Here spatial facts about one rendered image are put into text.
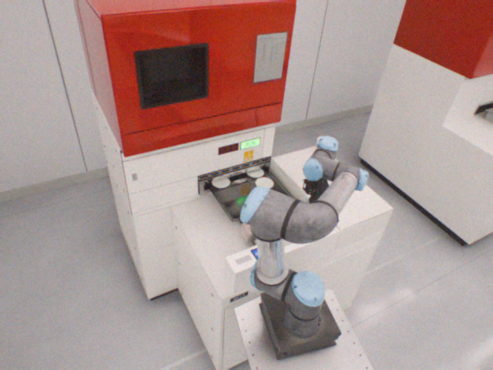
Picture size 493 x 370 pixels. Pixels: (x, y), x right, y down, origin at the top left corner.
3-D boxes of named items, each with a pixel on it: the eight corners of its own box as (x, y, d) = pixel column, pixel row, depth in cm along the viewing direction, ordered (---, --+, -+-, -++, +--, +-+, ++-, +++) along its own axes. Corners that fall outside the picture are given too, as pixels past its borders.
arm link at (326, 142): (314, 142, 136) (323, 132, 142) (309, 166, 143) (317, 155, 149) (334, 149, 133) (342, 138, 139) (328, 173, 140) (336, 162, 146)
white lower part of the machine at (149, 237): (121, 234, 288) (102, 146, 236) (217, 204, 321) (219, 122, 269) (149, 307, 242) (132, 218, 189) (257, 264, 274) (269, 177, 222)
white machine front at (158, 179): (131, 214, 191) (119, 150, 166) (266, 174, 224) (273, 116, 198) (132, 218, 189) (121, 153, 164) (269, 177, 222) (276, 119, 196)
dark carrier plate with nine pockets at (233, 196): (205, 179, 205) (205, 178, 205) (259, 163, 219) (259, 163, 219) (233, 219, 183) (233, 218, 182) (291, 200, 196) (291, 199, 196)
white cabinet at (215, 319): (178, 295, 250) (169, 207, 198) (296, 248, 288) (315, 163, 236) (218, 383, 208) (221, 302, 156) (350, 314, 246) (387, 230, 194)
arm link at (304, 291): (313, 325, 129) (320, 304, 120) (279, 308, 134) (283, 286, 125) (326, 300, 137) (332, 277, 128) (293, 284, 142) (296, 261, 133)
